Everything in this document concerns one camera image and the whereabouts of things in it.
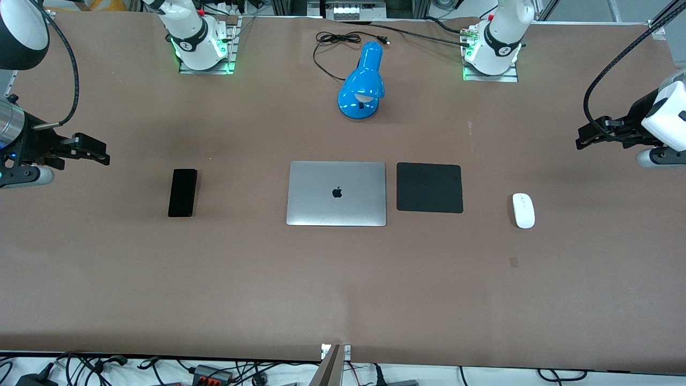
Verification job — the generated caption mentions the aluminium profile bar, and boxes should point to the aluminium profile bar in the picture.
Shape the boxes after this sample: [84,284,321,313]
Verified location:
[315,343,352,386]

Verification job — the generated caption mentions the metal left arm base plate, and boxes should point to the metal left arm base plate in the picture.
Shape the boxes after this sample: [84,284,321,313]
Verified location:
[461,24,520,83]

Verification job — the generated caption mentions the black lamp power cord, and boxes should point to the black lamp power cord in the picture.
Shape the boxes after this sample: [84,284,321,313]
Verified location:
[313,31,391,83]

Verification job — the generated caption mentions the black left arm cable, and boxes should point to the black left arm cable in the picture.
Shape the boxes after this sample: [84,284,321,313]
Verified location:
[583,0,686,142]

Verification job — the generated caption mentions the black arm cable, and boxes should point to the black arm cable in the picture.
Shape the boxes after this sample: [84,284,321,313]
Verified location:
[583,0,686,142]
[33,0,80,129]

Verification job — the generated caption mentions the black floor cable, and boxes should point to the black floor cable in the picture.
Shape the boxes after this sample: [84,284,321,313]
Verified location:
[537,368,590,383]

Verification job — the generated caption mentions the white computer mouse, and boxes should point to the white computer mouse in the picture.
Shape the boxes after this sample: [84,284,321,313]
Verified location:
[512,192,536,230]

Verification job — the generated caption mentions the black mouse pad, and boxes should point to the black mouse pad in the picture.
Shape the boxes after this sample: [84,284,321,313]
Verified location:
[396,162,464,214]

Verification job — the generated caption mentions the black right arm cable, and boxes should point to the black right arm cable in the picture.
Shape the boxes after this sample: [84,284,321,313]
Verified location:
[33,0,80,129]

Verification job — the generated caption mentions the thick black table cable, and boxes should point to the thick black table cable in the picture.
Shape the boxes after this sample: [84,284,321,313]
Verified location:
[335,15,473,48]

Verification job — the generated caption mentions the black smartphone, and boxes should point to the black smartphone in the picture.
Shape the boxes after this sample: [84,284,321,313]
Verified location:
[168,168,198,218]

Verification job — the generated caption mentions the blue desk lamp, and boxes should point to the blue desk lamp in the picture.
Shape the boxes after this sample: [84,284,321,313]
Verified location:
[337,41,386,120]

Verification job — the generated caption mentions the black power adapter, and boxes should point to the black power adapter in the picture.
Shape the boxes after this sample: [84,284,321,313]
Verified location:
[15,365,56,386]

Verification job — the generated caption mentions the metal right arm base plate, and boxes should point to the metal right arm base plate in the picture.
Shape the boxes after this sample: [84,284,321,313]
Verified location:
[178,15,243,75]

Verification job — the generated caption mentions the silver laptop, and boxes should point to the silver laptop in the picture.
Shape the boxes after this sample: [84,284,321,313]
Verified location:
[286,160,387,227]

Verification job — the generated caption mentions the black box orange levers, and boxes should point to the black box orange levers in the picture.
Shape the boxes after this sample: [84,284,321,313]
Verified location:
[192,364,232,386]

